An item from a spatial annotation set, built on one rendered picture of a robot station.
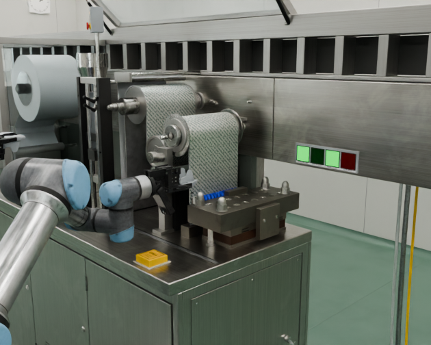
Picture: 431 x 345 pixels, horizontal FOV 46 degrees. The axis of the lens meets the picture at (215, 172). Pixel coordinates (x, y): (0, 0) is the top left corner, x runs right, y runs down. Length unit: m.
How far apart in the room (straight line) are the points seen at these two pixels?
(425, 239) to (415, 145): 2.75
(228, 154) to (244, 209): 0.27
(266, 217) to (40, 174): 0.81
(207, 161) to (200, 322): 0.55
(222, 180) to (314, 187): 2.93
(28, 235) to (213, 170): 0.85
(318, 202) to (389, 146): 3.16
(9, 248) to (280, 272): 0.98
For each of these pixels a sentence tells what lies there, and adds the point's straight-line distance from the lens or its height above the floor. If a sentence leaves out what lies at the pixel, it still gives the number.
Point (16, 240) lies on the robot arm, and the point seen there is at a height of 1.14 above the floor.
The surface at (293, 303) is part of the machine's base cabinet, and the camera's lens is 1.93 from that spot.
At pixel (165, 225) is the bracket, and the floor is 0.93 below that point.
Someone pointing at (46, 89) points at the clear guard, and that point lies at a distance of 2.58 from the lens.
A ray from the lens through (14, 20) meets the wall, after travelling 7.45.
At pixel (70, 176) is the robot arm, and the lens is 1.20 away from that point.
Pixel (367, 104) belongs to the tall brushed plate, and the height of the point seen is 1.37.
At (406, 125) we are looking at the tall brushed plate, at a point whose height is 1.32.
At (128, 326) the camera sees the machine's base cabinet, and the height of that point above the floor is 0.65.
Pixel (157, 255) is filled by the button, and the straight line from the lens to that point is 1.58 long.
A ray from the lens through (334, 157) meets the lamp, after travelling 1.73.
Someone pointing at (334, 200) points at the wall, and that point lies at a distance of 4.64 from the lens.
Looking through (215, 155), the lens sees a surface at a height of 1.17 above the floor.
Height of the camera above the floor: 1.51
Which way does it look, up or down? 13 degrees down
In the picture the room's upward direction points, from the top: straight up
